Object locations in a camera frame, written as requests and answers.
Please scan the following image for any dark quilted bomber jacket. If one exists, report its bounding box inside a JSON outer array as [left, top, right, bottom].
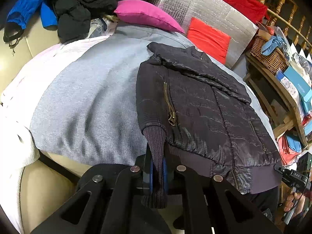
[[136, 42, 281, 208]]

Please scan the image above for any person's hand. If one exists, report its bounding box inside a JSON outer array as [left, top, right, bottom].
[[284, 191, 306, 215]]

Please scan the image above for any cream leather sofa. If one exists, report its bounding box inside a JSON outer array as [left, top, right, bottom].
[[1, 15, 107, 233]]

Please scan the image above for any wooden side table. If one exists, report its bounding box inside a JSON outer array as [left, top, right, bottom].
[[243, 51, 308, 150]]

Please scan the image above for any light blue cardboard box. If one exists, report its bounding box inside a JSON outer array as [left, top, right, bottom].
[[284, 66, 312, 102]]

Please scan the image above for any white patterned box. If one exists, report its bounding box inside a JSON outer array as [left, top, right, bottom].
[[276, 69, 300, 100]]

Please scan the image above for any wicker basket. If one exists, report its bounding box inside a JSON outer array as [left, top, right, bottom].
[[250, 34, 289, 75]]

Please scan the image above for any light blue cloth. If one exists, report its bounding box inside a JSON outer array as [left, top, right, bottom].
[[261, 35, 285, 56]]

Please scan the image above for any red-orange pillow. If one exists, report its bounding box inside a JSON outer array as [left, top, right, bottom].
[[187, 18, 231, 65]]

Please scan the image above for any wooden stair railing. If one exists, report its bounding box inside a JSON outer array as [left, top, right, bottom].
[[259, 0, 311, 55]]

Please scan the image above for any clear plastic bag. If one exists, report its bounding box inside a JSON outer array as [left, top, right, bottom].
[[87, 18, 116, 38]]

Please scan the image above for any magenta pillow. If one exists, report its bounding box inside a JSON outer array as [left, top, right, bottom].
[[114, 0, 184, 34]]

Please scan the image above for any black puffer coat pile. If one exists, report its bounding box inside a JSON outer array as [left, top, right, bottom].
[[47, 0, 117, 43]]

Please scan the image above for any blue jacket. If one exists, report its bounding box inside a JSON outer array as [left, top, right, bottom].
[[3, 0, 59, 49]]

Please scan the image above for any silver foil insulation mat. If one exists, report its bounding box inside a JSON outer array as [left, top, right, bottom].
[[148, 0, 258, 70]]

